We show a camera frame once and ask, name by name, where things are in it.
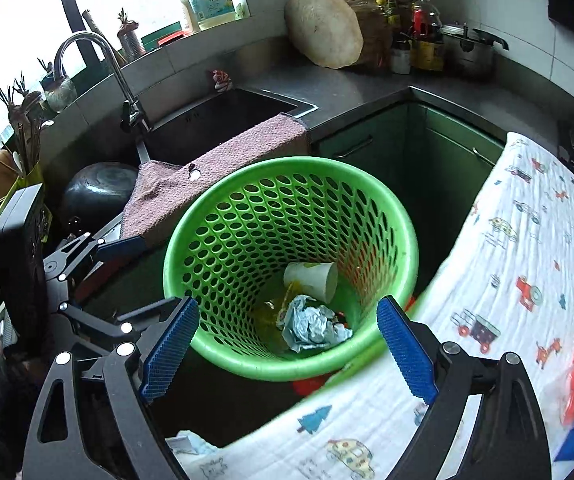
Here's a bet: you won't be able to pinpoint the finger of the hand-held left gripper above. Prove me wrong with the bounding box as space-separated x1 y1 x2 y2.
57 297 184 348
42 232 148 283

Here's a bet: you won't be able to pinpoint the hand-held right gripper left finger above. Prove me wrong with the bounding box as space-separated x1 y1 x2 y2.
21 296 202 480

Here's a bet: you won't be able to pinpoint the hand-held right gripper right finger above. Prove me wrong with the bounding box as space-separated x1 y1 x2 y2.
376 295 552 480

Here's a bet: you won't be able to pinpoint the green perforated plastic basket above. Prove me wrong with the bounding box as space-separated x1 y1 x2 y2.
163 156 420 383

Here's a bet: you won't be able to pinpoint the black wok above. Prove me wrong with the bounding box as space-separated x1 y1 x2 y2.
61 164 140 235

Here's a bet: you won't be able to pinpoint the white crumpled tissue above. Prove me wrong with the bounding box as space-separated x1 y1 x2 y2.
167 430 218 461

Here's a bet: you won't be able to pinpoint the crumpled grey-blue paper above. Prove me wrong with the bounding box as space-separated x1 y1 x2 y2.
277 296 354 353

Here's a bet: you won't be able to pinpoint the yellow plastic wrapper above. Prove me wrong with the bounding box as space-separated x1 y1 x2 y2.
254 285 298 333

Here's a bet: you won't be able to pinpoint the printed cloth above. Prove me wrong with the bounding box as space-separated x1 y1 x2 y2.
167 132 574 480

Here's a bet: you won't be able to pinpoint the white paper cup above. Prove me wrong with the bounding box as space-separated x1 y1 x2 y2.
283 261 338 303

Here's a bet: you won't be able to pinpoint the pink towel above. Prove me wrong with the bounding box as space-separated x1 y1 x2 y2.
121 113 312 248

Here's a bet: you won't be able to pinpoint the glass jar with plant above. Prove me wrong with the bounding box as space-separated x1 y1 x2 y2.
39 57 78 113

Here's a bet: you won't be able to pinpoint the steel kitchen sink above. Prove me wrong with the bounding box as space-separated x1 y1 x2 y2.
137 87 318 167

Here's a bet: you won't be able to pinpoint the chrome faucet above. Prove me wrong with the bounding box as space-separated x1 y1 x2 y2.
54 31 150 133

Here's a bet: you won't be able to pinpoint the green kitchen cabinet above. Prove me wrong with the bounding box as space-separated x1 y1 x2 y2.
312 87 508 301

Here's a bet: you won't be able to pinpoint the metal can with plant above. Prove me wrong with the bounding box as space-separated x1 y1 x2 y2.
117 7 146 61

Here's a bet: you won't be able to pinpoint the red and green box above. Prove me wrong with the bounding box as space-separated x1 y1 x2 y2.
142 22 188 53

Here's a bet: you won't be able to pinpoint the kitchen window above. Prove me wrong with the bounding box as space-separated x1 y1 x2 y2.
0 0 252 161

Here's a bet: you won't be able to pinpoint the white squeeze bottle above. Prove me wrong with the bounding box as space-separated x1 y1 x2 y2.
171 0 200 35

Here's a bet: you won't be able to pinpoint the white detergent jug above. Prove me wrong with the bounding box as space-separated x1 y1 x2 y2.
188 0 238 31

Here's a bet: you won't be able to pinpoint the small seasoning jar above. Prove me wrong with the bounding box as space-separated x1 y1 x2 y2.
391 40 412 75

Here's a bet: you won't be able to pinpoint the round wooden chopping block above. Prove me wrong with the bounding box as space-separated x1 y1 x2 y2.
284 0 392 69

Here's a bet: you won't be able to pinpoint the steel pressure cooker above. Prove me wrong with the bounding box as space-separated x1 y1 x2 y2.
439 22 510 81

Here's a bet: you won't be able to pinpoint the cooking oil bottle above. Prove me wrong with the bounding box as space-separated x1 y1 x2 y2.
409 0 445 72

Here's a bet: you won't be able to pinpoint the dark sauce bottles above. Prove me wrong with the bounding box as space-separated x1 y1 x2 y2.
376 0 402 31

